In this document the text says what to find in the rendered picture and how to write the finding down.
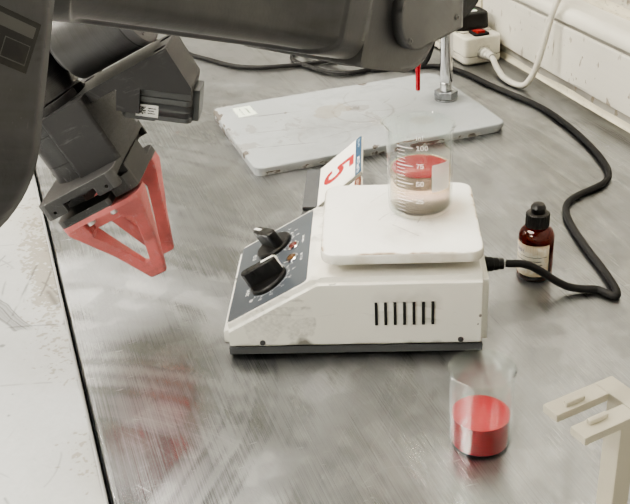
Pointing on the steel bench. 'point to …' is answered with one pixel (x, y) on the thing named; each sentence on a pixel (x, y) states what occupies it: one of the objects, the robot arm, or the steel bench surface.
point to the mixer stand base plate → (338, 121)
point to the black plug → (478, 18)
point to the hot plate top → (396, 229)
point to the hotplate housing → (370, 308)
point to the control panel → (300, 230)
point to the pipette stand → (620, 457)
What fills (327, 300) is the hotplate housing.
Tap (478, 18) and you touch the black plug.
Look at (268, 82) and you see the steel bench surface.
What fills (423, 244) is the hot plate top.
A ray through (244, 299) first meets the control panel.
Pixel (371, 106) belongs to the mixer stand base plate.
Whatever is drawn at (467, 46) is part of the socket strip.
